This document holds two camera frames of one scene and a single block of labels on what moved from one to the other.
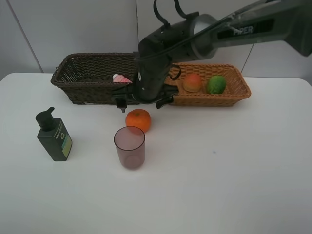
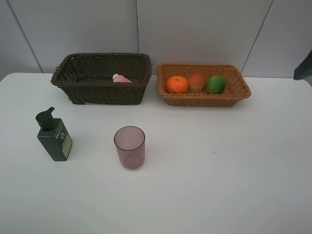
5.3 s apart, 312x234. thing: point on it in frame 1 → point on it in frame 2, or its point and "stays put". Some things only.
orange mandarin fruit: (139, 118) → (177, 85)
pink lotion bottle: (117, 78) stays put
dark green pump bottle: (53, 136) stays put
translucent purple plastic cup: (130, 143) stays put
